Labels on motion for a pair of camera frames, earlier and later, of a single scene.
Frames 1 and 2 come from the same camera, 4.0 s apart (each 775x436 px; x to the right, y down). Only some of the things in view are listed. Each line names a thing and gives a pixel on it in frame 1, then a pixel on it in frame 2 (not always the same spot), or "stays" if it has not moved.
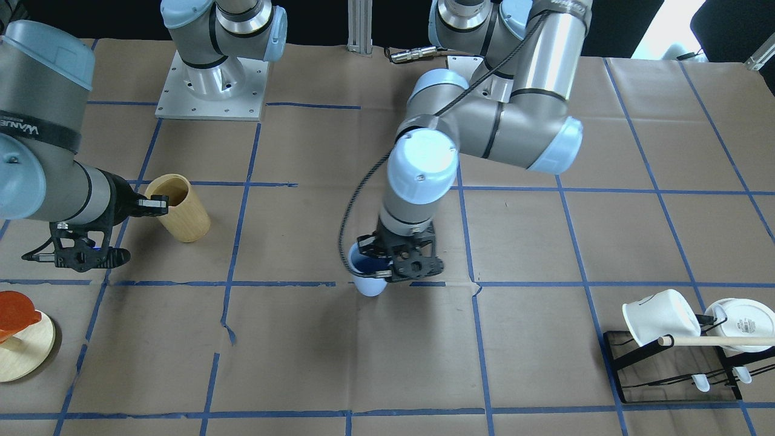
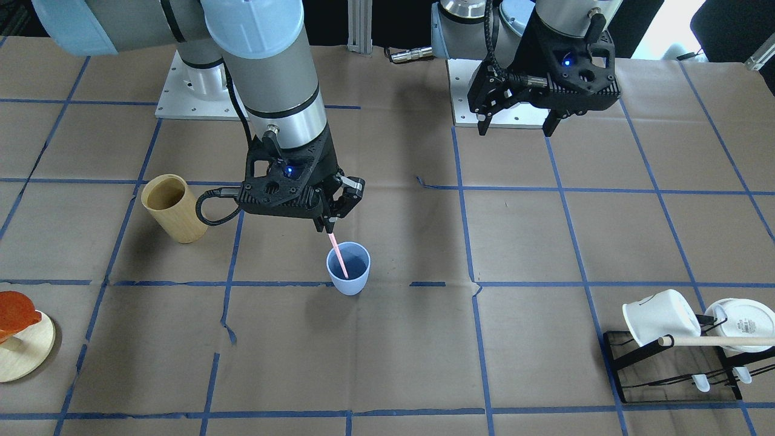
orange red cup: (17, 312) stays
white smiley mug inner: (665, 313) stays
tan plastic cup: (186, 220) stays
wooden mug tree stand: (23, 352) stays
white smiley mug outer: (743, 318) stays
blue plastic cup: (365, 263) to (357, 261)
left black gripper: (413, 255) to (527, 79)
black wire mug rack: (665, 373) stays
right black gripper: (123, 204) to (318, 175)
